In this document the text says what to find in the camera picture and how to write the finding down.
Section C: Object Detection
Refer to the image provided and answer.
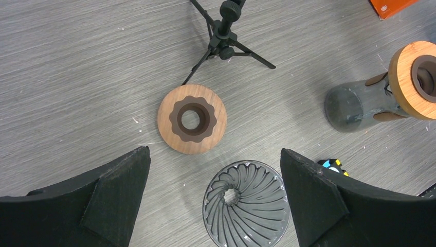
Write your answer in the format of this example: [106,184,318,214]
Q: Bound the grey glass dripper cone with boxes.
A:
[202,160,292,246]

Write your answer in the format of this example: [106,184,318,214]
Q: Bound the blue owl figure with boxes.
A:
[317,159,349,177]

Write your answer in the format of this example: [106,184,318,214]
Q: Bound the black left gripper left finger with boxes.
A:
[1,146,151,246]

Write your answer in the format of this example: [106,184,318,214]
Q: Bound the orange coffee filter box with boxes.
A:
[369,0,419,20]

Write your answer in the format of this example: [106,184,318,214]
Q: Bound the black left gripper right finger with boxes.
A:
[280,148,435,246]

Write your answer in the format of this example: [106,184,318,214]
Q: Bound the smoky glass carafe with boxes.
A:
[324,72,410,133]

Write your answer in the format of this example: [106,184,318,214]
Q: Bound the dark walnut dripper ring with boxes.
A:
[156,83,228,155]

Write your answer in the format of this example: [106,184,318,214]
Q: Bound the silver microphone on tripod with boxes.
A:
[182,0,276,85]

